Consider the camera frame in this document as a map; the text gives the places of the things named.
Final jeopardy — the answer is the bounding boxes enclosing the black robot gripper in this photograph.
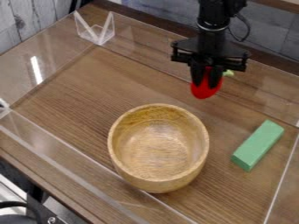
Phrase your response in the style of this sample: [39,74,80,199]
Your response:
[171,25,250,88]

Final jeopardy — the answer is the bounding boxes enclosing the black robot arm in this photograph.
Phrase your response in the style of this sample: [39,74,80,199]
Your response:
[171,0,250,89]

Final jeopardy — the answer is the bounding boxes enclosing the black cable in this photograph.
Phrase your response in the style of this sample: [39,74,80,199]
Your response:
[227,12,252,43]

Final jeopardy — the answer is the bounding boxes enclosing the green rectangular block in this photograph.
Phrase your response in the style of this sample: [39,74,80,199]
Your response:
[231,120,286,172]

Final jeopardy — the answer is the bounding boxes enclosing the black metal stand base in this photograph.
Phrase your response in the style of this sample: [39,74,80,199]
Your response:
[26,194,68,224]

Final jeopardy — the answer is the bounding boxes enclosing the red plush strawberry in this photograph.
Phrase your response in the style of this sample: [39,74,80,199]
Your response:
[191,66,234,99]

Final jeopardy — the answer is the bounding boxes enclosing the wooden bowl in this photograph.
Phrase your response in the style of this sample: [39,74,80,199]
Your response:
[107,103,211,193]

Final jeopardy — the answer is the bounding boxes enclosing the clear acrylic corner bracket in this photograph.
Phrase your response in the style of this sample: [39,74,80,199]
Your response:
[74,11,116,46]

